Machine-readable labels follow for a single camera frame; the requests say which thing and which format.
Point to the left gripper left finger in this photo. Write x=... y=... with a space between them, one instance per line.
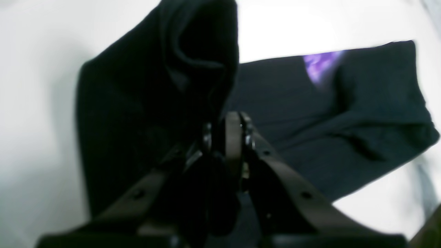
x=148 y=215

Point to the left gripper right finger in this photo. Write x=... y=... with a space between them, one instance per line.
x=292 y=213

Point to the black T-shirt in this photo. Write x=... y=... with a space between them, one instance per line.
x=339 y=119

